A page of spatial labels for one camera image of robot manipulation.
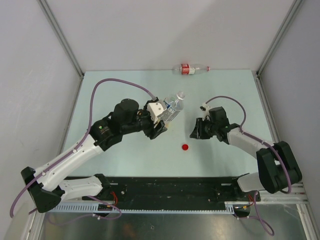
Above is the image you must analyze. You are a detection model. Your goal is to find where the grey slotted cable duct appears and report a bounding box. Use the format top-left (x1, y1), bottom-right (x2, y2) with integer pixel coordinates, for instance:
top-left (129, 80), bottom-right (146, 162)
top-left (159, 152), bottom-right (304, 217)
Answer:
top-left (49, 201), bottom-right (235, 215)

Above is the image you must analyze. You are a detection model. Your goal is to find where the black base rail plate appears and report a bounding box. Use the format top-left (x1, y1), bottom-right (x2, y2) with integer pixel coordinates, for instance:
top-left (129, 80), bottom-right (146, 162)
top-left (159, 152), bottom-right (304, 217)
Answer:
top-left (96, 176), bottom-right (261, 210)

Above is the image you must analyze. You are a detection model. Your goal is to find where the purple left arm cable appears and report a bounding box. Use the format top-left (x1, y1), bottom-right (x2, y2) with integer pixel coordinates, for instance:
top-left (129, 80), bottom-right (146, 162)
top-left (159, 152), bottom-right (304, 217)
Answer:
top-left (9, 78), bottom-right (157, 219)

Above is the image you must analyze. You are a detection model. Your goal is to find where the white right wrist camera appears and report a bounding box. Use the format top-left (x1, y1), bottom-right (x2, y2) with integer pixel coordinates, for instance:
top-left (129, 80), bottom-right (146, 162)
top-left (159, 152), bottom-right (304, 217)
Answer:
top-left (200, 102), bottom-right (212, 120)

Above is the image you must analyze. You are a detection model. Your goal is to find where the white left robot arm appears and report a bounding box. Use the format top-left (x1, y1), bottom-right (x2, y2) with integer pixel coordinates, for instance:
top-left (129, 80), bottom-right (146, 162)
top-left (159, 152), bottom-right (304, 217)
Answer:
top-left (21, 98), bottom-right (166, 213)

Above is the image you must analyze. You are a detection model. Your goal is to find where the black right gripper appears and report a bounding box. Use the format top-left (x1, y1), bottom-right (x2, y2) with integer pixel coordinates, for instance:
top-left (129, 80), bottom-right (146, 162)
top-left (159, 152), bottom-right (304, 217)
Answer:
top-left (190, 117), bottom-right (218, 139)

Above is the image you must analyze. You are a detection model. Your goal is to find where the red bottle cap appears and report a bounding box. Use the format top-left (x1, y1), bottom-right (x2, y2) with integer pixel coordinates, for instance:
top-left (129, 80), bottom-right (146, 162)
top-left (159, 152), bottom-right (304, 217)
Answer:
top-left (181, 143), bottom-right (189, 151)

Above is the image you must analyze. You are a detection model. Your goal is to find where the clear red-label water bottle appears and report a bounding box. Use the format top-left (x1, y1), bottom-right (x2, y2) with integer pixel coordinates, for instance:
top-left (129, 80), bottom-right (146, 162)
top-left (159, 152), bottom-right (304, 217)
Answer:
top-left (172, 63), bottom-right (211, 75)

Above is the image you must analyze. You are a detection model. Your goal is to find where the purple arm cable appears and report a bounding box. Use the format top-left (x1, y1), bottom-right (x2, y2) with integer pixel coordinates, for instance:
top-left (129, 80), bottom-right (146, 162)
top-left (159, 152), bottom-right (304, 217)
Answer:
top-left (9, 78), bottom-right (157, 219)
top-left (206, 95), bottom-right (293, 195)

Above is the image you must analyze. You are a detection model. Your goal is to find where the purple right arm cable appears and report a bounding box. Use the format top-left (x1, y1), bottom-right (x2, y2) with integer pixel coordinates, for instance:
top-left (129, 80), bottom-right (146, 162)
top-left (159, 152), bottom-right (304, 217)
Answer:
top-left (206, 95), bottom-right (293, 195)

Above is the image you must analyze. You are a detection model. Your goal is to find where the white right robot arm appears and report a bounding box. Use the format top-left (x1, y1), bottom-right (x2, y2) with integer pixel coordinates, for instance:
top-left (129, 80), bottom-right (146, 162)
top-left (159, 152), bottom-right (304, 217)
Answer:
top-left (190, 105), bottom-right (303, 201)

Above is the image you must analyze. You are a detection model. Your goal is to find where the blue-label clear drink bottle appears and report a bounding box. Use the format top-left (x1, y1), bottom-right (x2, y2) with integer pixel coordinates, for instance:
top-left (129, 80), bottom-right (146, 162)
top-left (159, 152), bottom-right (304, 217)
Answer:
top-left (159, 91), bottom-right (186, 124)

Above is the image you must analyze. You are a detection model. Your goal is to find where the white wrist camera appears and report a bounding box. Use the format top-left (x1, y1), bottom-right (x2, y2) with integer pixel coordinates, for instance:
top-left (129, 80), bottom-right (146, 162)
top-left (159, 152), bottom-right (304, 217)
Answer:
top-left (200, 102), bottom-right (212, 120)
top-left (146, 100), bottom-right (167, 124)

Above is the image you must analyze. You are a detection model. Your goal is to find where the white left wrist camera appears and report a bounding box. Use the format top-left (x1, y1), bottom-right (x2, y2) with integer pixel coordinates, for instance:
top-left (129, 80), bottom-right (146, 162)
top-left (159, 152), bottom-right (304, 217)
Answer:
top-left (146, 100), bottom-right (167, 124)

